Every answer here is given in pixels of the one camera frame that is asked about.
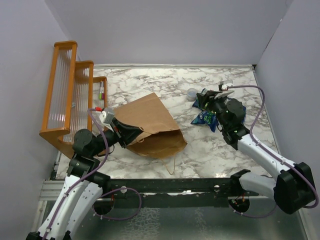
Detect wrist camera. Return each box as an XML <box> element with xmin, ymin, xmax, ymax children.
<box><xmin>215</xmin><ymin>80</ymin><xmax>234</xmax><ymax>99</ymax></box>
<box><xmin>94</xmin><ymin>107</ymin><xmax>115</xmax><ymax>125</ymax></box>

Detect dark blue snack bag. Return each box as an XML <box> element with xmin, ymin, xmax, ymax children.
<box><xmin>241</xmin><ymin>105</ymin><xmax>247</xmax><ymax>124</ymax></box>

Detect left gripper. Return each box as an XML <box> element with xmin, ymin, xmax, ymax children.
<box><xmin>91</xmin><ymin>116</ymin><xmax>144</xmax><ymax>156</ymax></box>

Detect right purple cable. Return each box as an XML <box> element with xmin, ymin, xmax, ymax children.
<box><xmin>224</xmin><ymin>84</ymin><xmax>317</xmax><ymax>210</ymax></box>

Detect blue green snack bag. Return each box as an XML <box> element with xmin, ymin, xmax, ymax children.
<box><xmin>191</xmin><ymin>110</ymin><xmax>219</xmax><ymax>133</ymax></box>

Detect light blue snack bag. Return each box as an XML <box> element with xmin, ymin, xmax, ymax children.
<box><xmin>192</xmin><ymin>88</ymin><xmax>208</xmax><ymax>109</ymax></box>

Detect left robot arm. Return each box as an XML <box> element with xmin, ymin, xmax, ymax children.
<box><xmin>26</xmin><ymin>118</ymin><xmax>143</xmax><ymax>240</ymax></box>

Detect small clear plastic cup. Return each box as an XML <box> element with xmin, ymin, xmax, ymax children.
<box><xmin>186</xmin><ymin>88</ymin><xmax>198</xmax><ymax>102</ymax></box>

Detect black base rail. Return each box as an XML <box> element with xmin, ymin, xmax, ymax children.
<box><xmin>93</xmin><ymin>177</ymin><xmax>258</xmax><ymax>209</ymax></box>

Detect orange wooden rack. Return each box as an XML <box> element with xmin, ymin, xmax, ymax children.
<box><xmin>39</xmin><ymin>40</ymin><xmax>107</xmax><ymax>159</ymax></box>

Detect markers in rack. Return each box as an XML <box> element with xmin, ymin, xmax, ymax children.
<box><xmin>98</xmin><ymin>81</ymin><xmax>105</xmax><ymax>100</ymax></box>

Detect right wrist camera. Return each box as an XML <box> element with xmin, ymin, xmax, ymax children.
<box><xmin>215</xmin><ymin>80</ymin><xmax>234</xmax><ymax>99</ymax></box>

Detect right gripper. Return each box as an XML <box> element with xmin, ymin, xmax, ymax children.
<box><xmin>197</xmin><ymin>90</ymin><xmax>229</xmax><ymax>130</ymax></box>

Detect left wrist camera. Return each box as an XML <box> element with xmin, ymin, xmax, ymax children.
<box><xmin>94</xmin><ymin>107</ymin><xmax>115</xmax><ymax>125</ymax></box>

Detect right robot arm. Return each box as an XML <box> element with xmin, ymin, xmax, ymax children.
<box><xmin>196</xmin><ymin>90</ymin><xmax>319</xmax><ymax>214</ymax></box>

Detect brown paper bag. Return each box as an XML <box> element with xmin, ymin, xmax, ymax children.
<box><xmin>109</xmin><ymin>91</ymin><xmax>188</xmax><ymax>175</ymax></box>

